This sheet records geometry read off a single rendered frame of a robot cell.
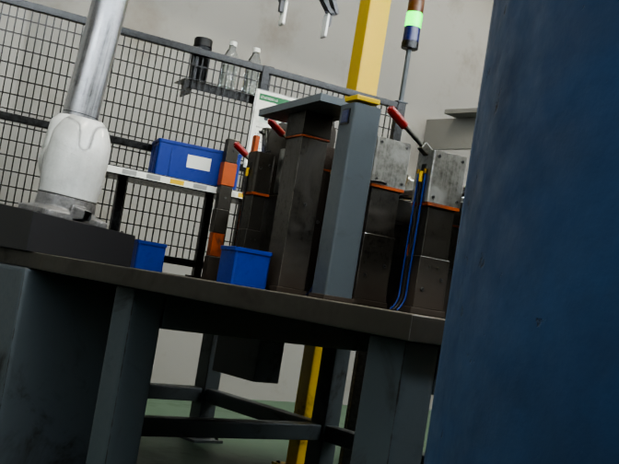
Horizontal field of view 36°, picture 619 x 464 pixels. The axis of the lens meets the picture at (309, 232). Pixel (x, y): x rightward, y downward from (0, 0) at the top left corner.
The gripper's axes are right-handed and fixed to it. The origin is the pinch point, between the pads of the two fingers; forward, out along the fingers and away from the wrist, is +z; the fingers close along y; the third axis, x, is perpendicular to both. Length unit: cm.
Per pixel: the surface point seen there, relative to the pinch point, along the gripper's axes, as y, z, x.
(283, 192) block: -12, 52, -33
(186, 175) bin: -4, 41, 71
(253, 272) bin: -18, 73, -37
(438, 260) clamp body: 9, 63, -73
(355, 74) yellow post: 68, -17, 96
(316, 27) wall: 142, -96, 306
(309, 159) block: -9, 43, -39
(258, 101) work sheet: 26, 6, 90
